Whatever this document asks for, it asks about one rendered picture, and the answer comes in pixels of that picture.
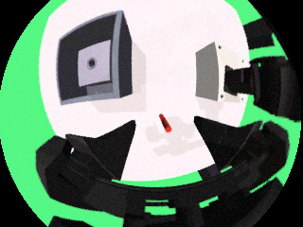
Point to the red peg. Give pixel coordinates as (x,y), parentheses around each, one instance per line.
(165,124)

